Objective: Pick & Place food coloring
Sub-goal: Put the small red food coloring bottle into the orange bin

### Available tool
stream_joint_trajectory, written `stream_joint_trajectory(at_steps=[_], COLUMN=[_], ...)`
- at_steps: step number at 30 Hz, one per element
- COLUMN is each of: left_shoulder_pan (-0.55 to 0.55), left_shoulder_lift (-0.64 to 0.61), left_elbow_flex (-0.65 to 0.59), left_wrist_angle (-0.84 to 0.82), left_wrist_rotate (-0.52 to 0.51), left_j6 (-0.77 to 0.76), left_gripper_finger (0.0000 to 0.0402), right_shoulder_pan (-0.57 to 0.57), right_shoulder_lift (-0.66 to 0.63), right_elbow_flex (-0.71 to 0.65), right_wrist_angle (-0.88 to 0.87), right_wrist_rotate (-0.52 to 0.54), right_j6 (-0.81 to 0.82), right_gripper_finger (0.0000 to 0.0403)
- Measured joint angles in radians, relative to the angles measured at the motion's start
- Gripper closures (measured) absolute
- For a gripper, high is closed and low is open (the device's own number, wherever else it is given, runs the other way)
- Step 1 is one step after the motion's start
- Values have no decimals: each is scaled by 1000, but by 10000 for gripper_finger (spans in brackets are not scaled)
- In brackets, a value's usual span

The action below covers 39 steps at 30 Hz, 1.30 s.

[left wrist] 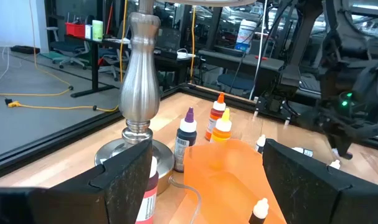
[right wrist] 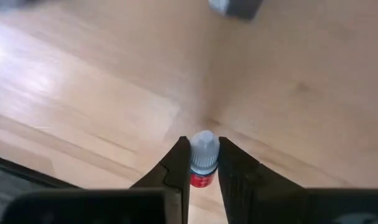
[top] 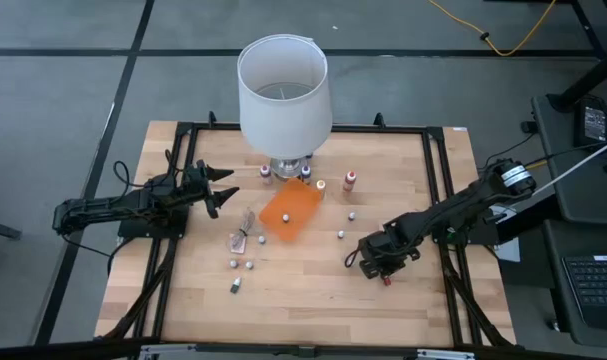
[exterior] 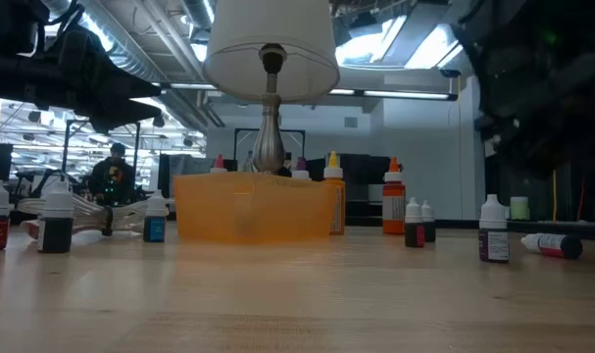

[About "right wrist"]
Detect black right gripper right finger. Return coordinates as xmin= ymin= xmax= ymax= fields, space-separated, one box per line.
xmin=217 ymin=136 xmax=378 ymax=224

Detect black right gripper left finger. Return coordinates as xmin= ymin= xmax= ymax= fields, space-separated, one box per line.
xmin=1 ymin=136 xmax=192 ymax=224

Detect small red-label dropper bottle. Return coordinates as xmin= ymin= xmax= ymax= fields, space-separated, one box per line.
xmin=189 ymin=129 xmax=221 ymax=189

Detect grey object at top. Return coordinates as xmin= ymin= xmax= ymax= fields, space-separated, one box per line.
xmin=208 ymin=0 xmax=265 ymax=21

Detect black aluminium table frame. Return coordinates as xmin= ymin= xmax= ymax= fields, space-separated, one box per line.
xmin=0 ymin=152 xmax=80 ymax=191

